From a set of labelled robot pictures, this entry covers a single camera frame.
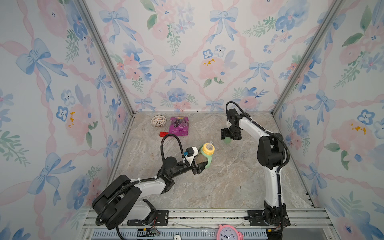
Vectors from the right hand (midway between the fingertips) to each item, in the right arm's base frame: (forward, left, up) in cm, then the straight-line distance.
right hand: (229, 137), depth 101 cm
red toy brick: (+3, +46, 0) cm, 46 cm away
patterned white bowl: (+16, +51, -1) cm, 53 cm away
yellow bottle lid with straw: (-24, +16, +24) cm, 37 cm away
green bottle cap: (-2, +1, -1) cm, 2 cm away
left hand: (-23, +16, +16) cm, 33 cm away
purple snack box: (+7, +34, +4) cm, 35 cm away
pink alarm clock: (-53, +7, -2) cm, 53 cm away
